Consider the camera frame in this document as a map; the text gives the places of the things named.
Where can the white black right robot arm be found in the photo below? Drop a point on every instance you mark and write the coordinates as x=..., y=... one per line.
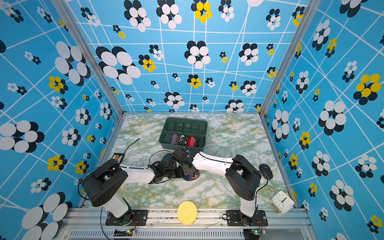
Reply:
x=243, y=177

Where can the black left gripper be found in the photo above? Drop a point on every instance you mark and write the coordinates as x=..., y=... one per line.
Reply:
x=180, y=172

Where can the red rolled sock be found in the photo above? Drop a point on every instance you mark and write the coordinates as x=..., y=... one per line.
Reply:
x=192, y=142

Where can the aluminium corner post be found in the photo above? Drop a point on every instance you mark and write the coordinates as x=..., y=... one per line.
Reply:
x=310, y=11
x=80, y=40

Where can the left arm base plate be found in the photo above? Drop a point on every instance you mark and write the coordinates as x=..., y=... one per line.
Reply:
x=130, y=218

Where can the purple rolled sock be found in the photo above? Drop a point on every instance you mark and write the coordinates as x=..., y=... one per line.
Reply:
x=174, y=139

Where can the white square clock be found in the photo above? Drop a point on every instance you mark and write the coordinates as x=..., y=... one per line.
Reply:
x=282, y=202

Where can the aluminium corner post left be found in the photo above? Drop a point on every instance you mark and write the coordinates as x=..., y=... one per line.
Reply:
x=80, y=40

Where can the black white rolled sock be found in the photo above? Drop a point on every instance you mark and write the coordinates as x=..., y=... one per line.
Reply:
x=183, y=140

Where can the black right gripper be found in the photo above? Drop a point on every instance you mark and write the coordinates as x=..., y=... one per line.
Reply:
x=185, y=172

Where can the black tray with snacks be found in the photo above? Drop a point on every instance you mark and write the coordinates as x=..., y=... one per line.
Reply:
x=118, y=157

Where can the purple teal sock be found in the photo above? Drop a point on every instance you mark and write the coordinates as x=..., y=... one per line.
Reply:
x=192, y=177

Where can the yellow round sponge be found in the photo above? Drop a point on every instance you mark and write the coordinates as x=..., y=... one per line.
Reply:
x=187, y=213

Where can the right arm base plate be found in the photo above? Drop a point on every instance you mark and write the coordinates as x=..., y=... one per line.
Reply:
x=235, y=218

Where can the green rolled sock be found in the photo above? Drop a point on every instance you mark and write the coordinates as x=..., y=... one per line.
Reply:
x=200, y=143

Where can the green compartment tray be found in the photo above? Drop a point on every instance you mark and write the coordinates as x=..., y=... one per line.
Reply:
x=182, y=126

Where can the aluminium corner post right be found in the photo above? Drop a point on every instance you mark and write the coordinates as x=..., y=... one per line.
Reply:
x=310, y=11

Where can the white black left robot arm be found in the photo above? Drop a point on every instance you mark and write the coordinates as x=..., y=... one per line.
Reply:
x=101, y=185

